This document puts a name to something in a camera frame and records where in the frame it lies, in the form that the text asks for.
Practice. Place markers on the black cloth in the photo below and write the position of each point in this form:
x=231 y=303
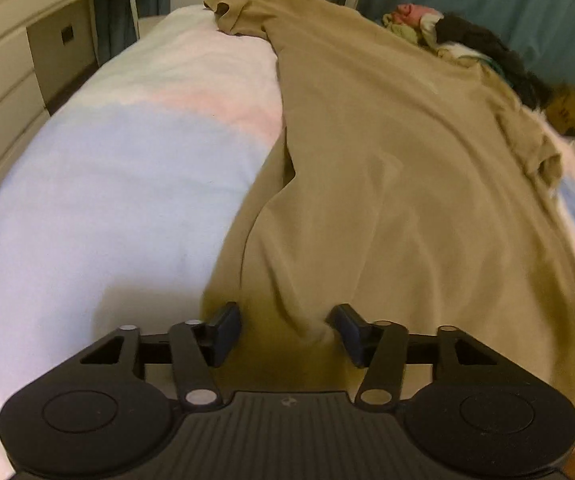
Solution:
x=487 y=47

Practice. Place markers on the pink cloth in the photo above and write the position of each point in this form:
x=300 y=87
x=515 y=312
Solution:
x=410 y=12

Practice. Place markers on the pastel tie-dye bed sheet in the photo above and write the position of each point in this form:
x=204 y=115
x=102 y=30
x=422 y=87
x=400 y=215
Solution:
x=117 y=185

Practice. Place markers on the teal curtain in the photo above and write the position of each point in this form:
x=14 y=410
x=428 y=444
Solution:
x=109 y=25
x=517 y=5

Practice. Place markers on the cardboard box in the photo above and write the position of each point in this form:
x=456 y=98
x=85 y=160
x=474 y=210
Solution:
x=572 y=110

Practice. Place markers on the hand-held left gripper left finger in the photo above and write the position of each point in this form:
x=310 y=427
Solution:
x=227 y=329

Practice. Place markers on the tan shirt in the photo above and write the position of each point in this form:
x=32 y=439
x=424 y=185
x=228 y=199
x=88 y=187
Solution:
x=392 y=160

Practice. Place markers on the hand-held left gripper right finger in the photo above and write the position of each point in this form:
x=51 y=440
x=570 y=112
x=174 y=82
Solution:
x=347 y=331

